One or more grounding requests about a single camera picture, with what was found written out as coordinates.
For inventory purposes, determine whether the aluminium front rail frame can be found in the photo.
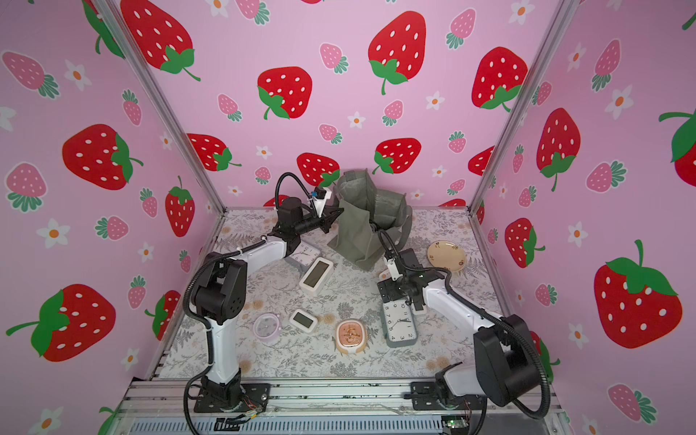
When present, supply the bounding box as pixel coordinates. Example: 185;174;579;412
106;378;571;434

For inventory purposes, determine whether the peach cat-face clock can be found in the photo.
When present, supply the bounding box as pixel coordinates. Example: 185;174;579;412
335;319;368;355

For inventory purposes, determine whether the grey-green canvas tote bag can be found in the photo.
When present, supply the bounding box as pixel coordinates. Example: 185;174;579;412
328;170;413;271

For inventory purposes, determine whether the left corner aluminium post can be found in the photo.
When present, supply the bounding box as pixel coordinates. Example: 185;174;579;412
94;0;227;215

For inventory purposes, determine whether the corner aluminium post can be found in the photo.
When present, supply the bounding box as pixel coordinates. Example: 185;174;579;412
94;0;227;215
469;0;580;216

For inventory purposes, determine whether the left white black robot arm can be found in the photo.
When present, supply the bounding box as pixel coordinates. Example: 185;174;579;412
181;192;343;386

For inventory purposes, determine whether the right corner aluminium post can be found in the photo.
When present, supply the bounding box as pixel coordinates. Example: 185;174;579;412
469;0;580;216

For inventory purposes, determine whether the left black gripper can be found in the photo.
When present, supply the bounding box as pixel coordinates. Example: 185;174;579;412
293;207;343;239

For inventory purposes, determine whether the grey square analog clock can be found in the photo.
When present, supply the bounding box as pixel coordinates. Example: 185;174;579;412
285;242;321;273

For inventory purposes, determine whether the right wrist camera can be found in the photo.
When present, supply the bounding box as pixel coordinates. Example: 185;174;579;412
384;257;402;280

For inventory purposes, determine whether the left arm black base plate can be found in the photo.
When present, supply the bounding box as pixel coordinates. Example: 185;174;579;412
194;382;271;413

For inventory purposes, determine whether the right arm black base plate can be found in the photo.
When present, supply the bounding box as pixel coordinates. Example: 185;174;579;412
404;381;487;411

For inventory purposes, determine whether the white digital clock green screen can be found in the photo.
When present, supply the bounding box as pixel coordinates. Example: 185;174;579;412
299;257;335;297

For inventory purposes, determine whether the lilac round alarm clock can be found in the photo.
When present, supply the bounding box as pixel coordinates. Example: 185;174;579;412
252;313;282;345

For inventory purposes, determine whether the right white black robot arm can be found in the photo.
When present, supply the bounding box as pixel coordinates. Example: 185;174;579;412
378;249;551;420

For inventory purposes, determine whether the small white square digital clock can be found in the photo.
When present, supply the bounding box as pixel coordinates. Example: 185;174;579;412
289;309;318;334

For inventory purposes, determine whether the cream floral plate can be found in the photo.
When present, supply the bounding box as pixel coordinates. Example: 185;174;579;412
427;240;468;274

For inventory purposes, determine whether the large grey-green rectangular clock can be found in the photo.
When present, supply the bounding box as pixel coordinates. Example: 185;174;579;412
381;298;418;348

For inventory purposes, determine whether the white timer orange button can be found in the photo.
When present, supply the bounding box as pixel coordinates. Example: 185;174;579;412
379;269;393;281

